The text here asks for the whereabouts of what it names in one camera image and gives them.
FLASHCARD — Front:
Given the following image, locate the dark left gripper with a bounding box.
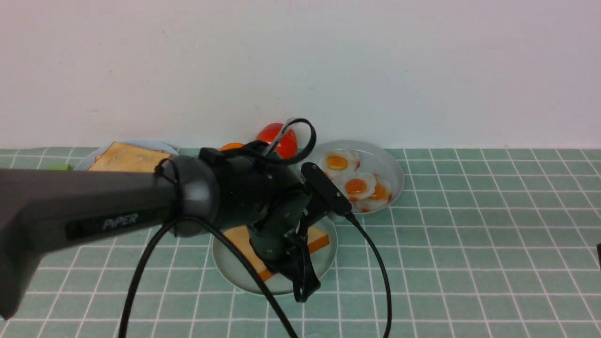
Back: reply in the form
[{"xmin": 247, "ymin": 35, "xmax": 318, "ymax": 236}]
[{"xmin": 200, "ymin": 148, "xmax": 321, "ymax": 303}]

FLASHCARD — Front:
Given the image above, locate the fried egg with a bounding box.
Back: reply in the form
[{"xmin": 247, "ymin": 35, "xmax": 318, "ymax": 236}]
[
  {"xmin": 317, "ymin": 149, "xmax": 360, "ymax": 180},
  {"xmin": 354, "ymin": 175, "xmax": 392, "ymax": 213},
  {"xmin": 332, "ymin": 171, "xmax": 377, "ymax": 202}
]

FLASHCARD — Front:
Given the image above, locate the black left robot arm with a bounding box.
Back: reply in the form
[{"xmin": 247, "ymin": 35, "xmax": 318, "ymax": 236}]
[{"xmin": 0, "ymin": 148, "xmax": 312, "ymax": 320}]

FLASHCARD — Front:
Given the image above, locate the green round plate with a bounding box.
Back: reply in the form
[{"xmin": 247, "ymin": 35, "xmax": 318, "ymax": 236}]
[{"xmin": 212, "ymin": 217, "xmax": 339, "ymax": 297}]

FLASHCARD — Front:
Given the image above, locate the grey egg plate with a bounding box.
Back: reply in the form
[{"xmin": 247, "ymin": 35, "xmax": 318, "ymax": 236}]
[{"xmin": 306, "ymin": 140, "xmax": 404, "ymax": 215}]

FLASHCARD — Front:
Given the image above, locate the red tomato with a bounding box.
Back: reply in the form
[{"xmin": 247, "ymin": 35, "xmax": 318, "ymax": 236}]
[{"xmin": 255, "ymin": 123, "xmax": 298, "ymax": 160}]

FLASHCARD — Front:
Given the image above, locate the orange fruit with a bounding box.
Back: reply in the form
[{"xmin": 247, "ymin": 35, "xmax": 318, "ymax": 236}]
[{"xmin": 219, "ymin": 143, "xmax": 245, "ymax": 152}]

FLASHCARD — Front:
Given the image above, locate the light blue bread plate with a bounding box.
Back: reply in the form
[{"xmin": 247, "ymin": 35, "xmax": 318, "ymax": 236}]
[{"xmin": 74, "ymin": 139, "xmax": 178, "ymax": 171}]

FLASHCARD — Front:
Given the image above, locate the green cube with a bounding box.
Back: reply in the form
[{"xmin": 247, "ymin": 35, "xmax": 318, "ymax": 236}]
[{"xmin": 46, "ymin": 163, "xmax": 73, "ymax": 171}]

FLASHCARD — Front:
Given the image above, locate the black cable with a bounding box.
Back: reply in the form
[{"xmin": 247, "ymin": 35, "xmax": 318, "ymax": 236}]
[{"xmin": 117, "ymin": 117, "xmax": 393, "ymax": 338}]

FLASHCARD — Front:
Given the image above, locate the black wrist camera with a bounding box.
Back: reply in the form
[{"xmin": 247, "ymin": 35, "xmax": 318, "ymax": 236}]
[{"xmin": 300, "ymin": 162, "xmax": 352, "ymax": 227}]

